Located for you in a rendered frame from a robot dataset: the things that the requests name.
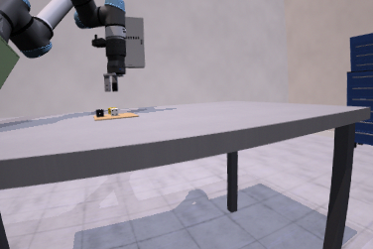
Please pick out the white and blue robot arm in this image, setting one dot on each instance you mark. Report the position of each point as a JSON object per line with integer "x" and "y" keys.
{"x": 32, "y": 34}

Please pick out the peach flat mat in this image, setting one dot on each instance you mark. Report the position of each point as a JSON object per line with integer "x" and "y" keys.
{"x": 121, "y": 115}

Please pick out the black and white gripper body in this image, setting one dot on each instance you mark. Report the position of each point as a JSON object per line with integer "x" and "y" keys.
{"x": 115, "y": 48}

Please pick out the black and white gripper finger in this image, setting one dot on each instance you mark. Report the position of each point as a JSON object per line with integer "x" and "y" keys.
{"x": 115, "y": 81}
{"x": 107, "y": 84}

